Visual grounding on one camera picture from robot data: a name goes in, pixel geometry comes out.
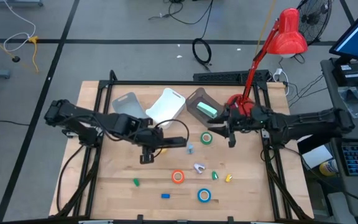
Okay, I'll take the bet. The grey plastic bin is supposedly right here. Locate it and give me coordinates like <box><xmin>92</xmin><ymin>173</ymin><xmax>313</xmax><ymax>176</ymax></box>
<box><xmin>111</xmin><ymin>91</ymin><xmax>149</xmax><ymax>125</ymax></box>

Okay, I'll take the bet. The white power adapter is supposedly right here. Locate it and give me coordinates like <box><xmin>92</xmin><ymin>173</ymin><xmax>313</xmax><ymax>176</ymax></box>
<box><xmin>273</xmin><ymin>67</ymin><xmax>290</xmax><ymax>96</ymax></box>

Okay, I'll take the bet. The grey desk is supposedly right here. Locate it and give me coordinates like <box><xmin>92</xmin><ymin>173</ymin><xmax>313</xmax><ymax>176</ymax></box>
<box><xmin>320</xmin><ymin>57</ymin><xmax>358</xmax><ymax>224</ymax></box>

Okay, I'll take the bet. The red desk lamp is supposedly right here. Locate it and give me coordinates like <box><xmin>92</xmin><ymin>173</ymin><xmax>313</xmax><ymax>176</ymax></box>
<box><xmin>227</xmin><ymin>7</ymin><xmax>309</xmax><ymax>118</ymax></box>

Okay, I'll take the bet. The brown translucent plastic bin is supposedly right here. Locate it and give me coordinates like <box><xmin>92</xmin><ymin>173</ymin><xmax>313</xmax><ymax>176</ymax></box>
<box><xmin>185</xmin><ymin>87</ymin><xmax>227</xmax><ymax>129</ymax></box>

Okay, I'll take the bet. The blue tape roll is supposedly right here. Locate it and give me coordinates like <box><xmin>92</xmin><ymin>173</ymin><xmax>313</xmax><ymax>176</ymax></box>
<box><xmin>196</xmin><ymin>188</ymin><xmax>212</xmax><ymax>203</ymax></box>

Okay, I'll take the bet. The grey cart base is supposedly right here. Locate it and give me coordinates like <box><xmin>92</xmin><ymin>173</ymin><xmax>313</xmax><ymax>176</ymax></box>
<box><xmin>0</xmin><ymin>0</ymin><xmax>44</xmax><ymax>8</ymax></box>

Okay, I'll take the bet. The coiled black floor cable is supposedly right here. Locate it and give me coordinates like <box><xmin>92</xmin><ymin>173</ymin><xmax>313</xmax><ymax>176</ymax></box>
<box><xmin>191</xmin><ymin>37</ymin><xmax>213</xmax><ymax>72</ymax></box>

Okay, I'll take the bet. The white plastic bin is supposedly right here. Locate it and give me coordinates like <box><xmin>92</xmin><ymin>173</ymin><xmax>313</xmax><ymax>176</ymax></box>
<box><xmin>145</xmin><ymin>87</ymin><xmax>186</xmax><ymax>129</ymax></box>

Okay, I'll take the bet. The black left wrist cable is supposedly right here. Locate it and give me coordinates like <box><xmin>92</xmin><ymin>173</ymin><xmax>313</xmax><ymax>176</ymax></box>
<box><xmin>154</xmin><ymin>119</ymin><xmax>190</xmax><ymax>150</ymax></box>

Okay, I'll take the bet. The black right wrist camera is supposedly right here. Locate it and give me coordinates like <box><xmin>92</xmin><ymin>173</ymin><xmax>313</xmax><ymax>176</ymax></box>
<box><xmin>231</xmin><ymin>111</ymin><xmax>251</xmax><ymax>129</ymax></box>

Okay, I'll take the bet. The black power strip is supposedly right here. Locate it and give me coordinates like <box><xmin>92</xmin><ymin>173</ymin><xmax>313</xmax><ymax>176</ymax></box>
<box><xmin>193</xmin><ymin>69</ymin><xmax>273</xmax><ymax>84</ymax></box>

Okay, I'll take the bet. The black stapler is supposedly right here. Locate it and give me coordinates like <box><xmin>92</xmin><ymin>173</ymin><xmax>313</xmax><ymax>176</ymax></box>
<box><xmin>162</xmin><ymin>136</ymin><xmax>188</xmax><ymax>148</ymax></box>

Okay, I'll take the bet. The long black floor cable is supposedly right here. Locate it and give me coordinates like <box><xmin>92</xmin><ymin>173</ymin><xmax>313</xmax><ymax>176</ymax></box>
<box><xmin>147</xmin><ymin>0</ymin><xmax>214</xmax><ymax>40</ymax></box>

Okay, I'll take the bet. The black mini computer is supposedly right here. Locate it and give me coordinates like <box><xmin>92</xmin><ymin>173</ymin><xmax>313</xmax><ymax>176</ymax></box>
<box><xmin>332</xmin><ymin>62</ymin><xmax>358</xmax><ymax>88</ymax></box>

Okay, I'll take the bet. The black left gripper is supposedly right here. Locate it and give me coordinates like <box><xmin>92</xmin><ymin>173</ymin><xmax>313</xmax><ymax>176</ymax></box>
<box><xmin>134</xmin><ymin>117</ymin><xmax>172</xmax><ymax>165</ymax></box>

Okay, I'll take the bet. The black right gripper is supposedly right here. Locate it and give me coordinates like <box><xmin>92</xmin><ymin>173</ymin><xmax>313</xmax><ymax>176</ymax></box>
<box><xmin>208</xmin><ymin>108</ymin><xmax>262</xmax><ymax>149</ymax></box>

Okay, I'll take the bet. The orange tape roll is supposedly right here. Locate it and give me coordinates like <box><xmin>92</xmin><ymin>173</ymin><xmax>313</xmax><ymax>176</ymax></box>
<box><xmin>171</xmin><ymin>169</ymin><xmax>185</xmax><ymax>185</ymax></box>

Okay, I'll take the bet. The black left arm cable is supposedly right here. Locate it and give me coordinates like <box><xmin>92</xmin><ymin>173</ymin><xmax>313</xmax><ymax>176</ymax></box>
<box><xmin>55</xmin><ymin>143</ymin><xmax>86</xmax><ymax>216</ymax></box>

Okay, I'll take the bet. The white floor cable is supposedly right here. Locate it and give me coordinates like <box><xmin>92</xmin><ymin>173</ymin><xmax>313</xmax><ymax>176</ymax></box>
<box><xmin>3</xmin><ymin>0</ymin><xmax>37</xmax><ymax>53</ymax></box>

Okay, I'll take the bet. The yellow floor cable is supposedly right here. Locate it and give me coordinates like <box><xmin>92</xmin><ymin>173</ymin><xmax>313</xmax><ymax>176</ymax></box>
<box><xmin>0</xmin><ymin>27</ymin><xmax>40</xmax><ymax>74</ymax></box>

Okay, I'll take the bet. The yellow and blue container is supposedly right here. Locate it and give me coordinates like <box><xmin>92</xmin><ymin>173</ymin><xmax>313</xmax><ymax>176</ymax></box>
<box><xmin>318</xmin><ymin>158</ymin><xmax>339</xmax><ymax>177</ymax></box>

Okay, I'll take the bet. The clear plastic bag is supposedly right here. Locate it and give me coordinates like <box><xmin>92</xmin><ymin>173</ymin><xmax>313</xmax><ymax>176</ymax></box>
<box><xmin>337</xmin><ymin>86</ymin><xmax>358</xmax><ymax>120</ymax></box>

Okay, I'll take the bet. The black floor fan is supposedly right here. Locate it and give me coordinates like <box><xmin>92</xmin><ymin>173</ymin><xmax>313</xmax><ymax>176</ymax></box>
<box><xmin>296</xmin><ymin>0</ymin><xmax>334</xmax><ymax>47</ymax></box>

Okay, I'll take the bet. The green tape roll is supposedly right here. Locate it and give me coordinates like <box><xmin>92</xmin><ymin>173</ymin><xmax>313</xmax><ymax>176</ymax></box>
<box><xmin>200</xmin><ymin>131</ymin><xmax>214</xmax><ymax>146</ymax></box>

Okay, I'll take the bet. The purple staple remover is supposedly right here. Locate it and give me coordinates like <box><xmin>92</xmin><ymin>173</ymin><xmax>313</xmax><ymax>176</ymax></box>
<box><xmin>193</xmin><ymin>162</ymin><xmax>206</xmax><ymax>175</ymax></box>

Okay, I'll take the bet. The yellow hanging cable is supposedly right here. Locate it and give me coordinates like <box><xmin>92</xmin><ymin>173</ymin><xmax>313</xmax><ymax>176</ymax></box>
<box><xmin>255</xmin><ymin>0</ymin><xmax>278</xmax><ymax>58</ymax></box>

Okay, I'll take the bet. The white paper sheet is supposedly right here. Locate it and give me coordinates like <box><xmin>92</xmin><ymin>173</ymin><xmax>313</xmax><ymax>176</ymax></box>
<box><xmin>301</xmin><ymin>144</ymin><xmax>334</xmax><ymax>170</ymax></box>

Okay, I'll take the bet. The mint green stapler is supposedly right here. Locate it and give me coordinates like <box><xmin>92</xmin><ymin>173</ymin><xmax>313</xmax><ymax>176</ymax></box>
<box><xmin>196</xmin><ymin>101</ymin><xmax>218</xmax><ymax>119</ymax></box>

